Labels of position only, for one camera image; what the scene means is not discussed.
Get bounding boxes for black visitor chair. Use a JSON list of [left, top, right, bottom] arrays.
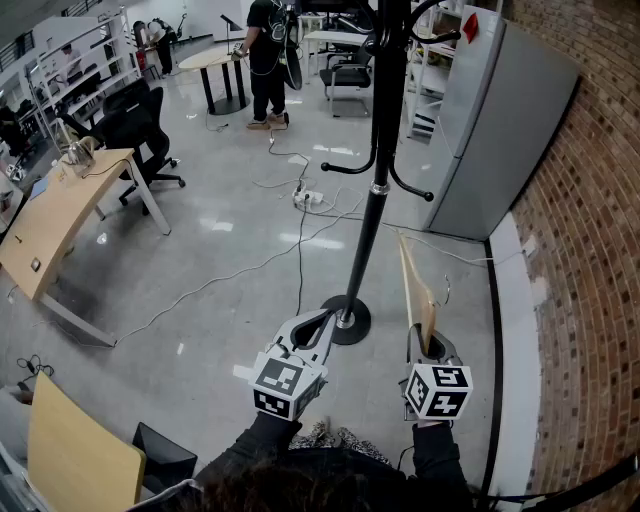
[[318, 45, 375, 119]]

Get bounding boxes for black barrier strap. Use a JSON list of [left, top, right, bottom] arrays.
[[473, 453, 640, 507]]

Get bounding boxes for black office chair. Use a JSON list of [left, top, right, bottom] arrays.
[[57, 78, 187, 217]]

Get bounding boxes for person's right forearm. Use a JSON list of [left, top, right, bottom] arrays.
[[410, 419, 475, 497]]

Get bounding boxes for black desk lamp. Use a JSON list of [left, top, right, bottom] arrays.
[[218, 13, 245, 55]]

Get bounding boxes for red paper tag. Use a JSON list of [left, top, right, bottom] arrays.
[[461, 11, 482, 45]]

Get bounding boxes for wooden hanger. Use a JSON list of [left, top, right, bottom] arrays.
[[396, 228, 453, 352]]

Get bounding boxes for white power strip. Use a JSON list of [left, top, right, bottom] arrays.
[[291, 187, 326, 209]]

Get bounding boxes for black coat rack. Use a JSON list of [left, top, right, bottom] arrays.
[[319, 0, 464, 347]]

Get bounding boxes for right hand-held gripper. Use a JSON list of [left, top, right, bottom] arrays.
[[398, 323, 474, 422]]

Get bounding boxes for white shelving unit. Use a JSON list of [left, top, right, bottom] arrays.
[[23, 8, 142, 147]]

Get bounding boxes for white table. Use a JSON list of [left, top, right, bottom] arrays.
[[301, 29, 372, 85]]

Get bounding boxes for black cable bundle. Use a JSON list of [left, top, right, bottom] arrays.
[[15, 353, 55, 379]]

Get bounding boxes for person's patterned clothing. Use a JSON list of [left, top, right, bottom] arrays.
[[288, 418, 392, 467]]

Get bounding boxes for metal iron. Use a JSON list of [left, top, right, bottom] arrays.
[[60, 135, 100, 177]]

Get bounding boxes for white wall cable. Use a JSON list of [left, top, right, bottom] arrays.
[[380, 223, 527, 267]]

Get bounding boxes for wooden desk with white legs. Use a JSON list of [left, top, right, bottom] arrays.
[[0, 146, 174, 349]]

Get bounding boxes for grey refrigerator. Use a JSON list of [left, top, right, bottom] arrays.
[[421, 3, 582, 243]]

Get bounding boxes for black floor cable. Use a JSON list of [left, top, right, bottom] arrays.
[[296, 199, 309, 317]]

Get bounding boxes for round table with black legs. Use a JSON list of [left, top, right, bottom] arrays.
[[177, 48, 252, 117]]

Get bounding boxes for person's left forearm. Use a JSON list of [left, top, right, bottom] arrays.
[[192, 411, 304, 501]]

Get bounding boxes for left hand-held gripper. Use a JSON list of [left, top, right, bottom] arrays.
[[232, 308, 337, 422]]

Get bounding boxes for black box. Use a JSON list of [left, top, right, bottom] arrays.
[[131, 421, 199, 495]]

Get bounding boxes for light wooden board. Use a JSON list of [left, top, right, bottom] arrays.
[[26, 371, 147, 512]]

